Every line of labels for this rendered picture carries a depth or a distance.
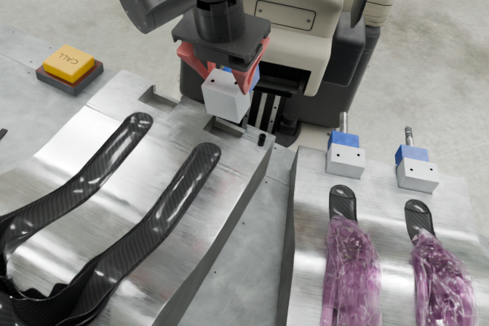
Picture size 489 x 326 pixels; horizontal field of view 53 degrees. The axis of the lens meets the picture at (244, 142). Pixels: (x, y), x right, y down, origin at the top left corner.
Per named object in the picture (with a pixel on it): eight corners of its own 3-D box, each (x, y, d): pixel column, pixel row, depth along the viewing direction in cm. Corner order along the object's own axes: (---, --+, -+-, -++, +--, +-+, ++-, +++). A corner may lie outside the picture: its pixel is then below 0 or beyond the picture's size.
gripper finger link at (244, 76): (250, 115, 61) (245, 60, 54) (201, 98, 64) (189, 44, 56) (273, 78, 65) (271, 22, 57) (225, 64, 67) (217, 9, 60)
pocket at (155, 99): (153, 100, 77) (153, 82, 74) (183, 113, 76) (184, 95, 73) (137, 117, 74) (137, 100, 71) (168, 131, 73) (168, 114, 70)
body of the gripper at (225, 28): (248, 68, 55) (244, 15, 49) (172, 45, 58) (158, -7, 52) (272, 32, 58) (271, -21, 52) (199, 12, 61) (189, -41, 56)
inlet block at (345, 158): (324, 122, 82) (332, 99, 78) (353, 128, 82) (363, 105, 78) (321, 183, 73) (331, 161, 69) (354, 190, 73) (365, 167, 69)
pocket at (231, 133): (215, 127, 75) (217, 110, 72) (246, 141, 74) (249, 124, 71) (200, 146, 72) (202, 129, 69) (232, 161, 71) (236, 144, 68)
